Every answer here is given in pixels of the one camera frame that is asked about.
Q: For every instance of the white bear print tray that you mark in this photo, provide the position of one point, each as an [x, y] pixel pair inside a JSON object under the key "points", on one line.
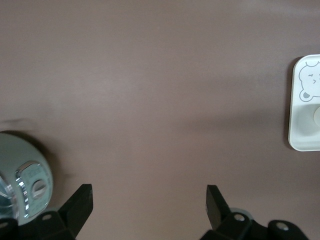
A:
{"points": [[303, 135]]}

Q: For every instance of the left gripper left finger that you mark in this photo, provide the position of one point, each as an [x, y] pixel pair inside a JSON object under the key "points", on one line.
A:
{"points": [[75, 207]]}

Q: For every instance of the grey pot with glass lid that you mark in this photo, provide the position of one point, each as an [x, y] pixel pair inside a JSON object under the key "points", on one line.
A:
{"points": [[22, 152]]}

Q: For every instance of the brown table cover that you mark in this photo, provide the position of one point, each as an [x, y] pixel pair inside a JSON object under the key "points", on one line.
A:
{"points": [[150, 87]]}

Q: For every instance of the white IKEA cup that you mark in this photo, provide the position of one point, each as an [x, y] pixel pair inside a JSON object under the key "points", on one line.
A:
{"points": [[317, 115]]}

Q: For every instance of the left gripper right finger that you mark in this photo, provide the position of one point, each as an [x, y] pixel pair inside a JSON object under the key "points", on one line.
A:
{"points": [[215, 207]]}

